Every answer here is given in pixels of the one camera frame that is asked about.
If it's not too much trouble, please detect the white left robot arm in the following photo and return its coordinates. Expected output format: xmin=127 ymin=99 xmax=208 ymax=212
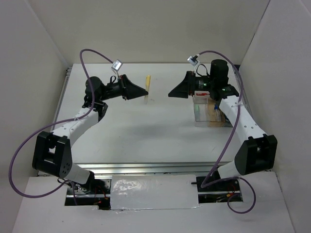
xmin=32 ymin=75 xmax=148 ymax=194

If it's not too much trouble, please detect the white taped front panel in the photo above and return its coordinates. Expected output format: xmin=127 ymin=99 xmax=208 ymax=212
xmin=110 ymin=175 xmax=199 ymax=210

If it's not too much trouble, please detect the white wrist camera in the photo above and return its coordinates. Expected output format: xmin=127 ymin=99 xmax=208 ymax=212
xmin=187 ymin=55 xmax=199 ymax=67
xmin=111 ymin=59 xmax=123 ymax=72

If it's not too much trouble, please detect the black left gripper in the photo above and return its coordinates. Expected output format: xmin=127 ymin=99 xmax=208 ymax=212
xmin=99 ymin=74 xmax=148 ymax=101

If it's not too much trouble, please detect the green translucent highlighter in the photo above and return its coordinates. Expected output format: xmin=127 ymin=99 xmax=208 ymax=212
xmin=194 ymin=104 xmax=200 ymax=119

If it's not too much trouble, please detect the clear blue cap glue bottle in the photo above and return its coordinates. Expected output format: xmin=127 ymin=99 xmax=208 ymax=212
xmin=214 ymin=104 xmax=222 ymax=122

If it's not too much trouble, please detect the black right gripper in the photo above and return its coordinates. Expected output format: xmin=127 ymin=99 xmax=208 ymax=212
xmin=169 ymin=70 xmax=216 ymax=98

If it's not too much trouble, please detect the clear compartment organizer box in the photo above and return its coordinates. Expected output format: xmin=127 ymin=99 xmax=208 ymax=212
xmin=192 ymin=94 xmax=232 ymax=128

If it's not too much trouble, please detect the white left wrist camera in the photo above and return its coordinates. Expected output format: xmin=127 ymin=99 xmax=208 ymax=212
xmin=111 ymin=59 xmax=123 ymax=72

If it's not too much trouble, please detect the red ballpoint pen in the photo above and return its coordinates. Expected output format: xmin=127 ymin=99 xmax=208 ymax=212
xmin=195 ymin=91 xmax=209 ymax=96

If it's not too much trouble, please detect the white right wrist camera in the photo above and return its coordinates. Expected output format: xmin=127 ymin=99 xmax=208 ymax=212
xmin=187 ymin=55 xmax=199 ymax=67

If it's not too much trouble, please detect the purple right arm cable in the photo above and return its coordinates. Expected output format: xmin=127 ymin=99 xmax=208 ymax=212
xmin=198 ymin=50 xmax=257 ymax=214

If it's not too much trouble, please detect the left side aluminium rail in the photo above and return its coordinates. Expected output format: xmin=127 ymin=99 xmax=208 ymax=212
xmin=53 ymin=67 xmax=72 ymax=122

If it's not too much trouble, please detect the yellow translucent highlighter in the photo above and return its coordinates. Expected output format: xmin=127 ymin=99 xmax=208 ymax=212
xmin=144 ymin=75 xmax=151 ymax=104

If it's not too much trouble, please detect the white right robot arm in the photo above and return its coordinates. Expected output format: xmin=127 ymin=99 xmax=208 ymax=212
xmin=168 ymin=59 xmax=277 ymax=190

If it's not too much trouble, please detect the aluminium table edge rail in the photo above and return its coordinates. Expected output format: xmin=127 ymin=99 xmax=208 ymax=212
xmin=78 ymin=162 xmax=214 ymax=178

